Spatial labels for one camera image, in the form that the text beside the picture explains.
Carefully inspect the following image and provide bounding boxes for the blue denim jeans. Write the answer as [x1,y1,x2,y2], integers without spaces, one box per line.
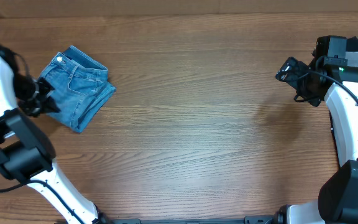
[40,45,116,133]

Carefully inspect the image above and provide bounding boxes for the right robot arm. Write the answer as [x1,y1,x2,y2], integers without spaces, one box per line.
[272,35,358,223]

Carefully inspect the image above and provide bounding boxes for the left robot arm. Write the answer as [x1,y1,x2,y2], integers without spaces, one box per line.
[0,44,111,224]

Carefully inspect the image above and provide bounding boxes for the black garment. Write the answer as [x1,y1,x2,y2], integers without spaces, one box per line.
[346,36,358,52]

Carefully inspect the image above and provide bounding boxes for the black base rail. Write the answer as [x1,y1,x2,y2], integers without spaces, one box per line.
[111,214,287,224]

